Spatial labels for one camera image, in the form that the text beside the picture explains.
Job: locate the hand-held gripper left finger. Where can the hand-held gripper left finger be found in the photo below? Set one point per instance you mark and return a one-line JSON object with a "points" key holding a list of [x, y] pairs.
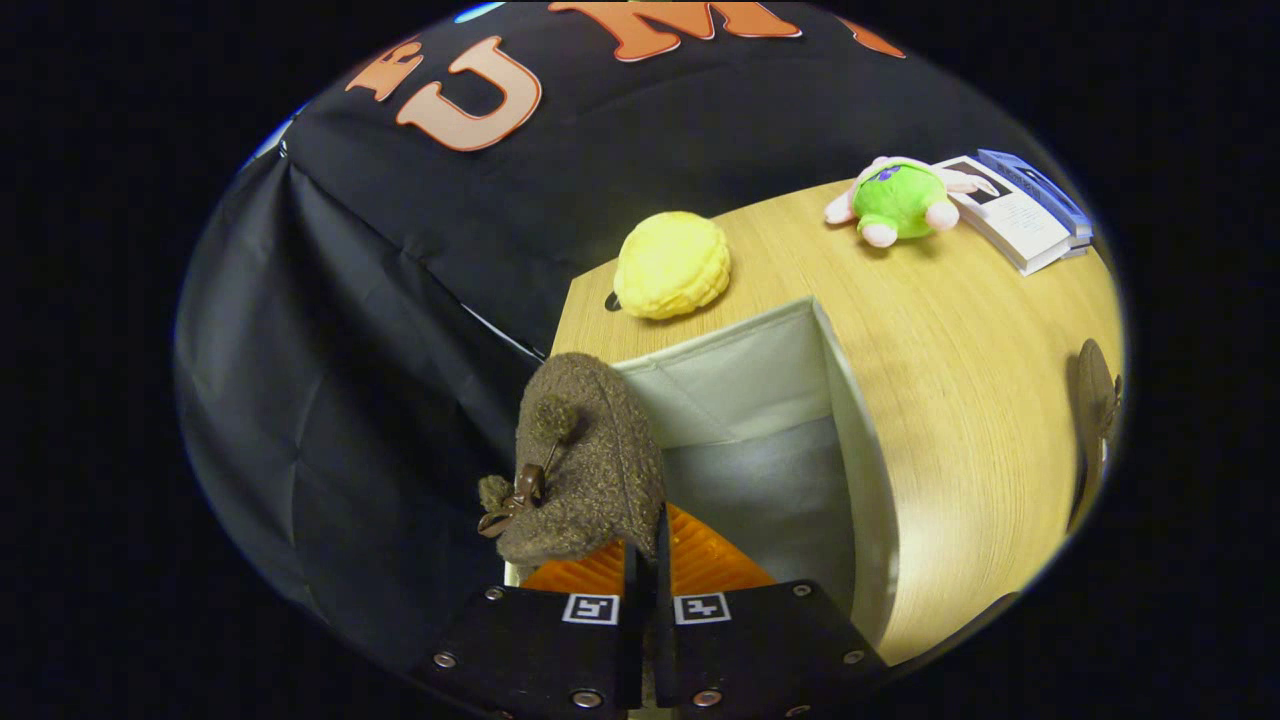
{"points": [[540, 650]]}

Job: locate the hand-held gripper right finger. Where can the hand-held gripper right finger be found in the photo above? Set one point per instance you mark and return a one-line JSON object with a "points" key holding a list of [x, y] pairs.
{"points": [[760, 645]]}

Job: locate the cream fabric storage box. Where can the cream fabric storage box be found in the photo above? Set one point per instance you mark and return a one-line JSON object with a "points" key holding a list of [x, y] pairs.
{"points": [[760, 480]]}

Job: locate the brown fuzzy shoe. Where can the brown fuzzy shoe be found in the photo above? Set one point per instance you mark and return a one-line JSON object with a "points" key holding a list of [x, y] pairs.
{"points": [[1092, 400], [590, 460]]}

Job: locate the black backdrop cloth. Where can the black backdrop cloth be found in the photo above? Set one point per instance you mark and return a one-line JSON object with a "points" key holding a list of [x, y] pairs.
{"points": [[400, 330]]}

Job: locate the yellow round plush toy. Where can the yellow round plush toy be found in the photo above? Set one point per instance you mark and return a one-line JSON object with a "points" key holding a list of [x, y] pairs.
{"points": [[672, 265]]}

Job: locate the green and pink plush toy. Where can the green and pink plush toy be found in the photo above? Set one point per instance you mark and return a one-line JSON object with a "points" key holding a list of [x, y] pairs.
{"points": [[895, 200]]}

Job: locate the white book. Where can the white book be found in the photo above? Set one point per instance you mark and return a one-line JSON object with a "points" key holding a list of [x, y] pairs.
{"points": [[1015, 225]]}

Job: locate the blue book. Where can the blue book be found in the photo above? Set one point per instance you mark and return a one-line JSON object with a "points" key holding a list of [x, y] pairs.
{"points": [[1045, 195]]}

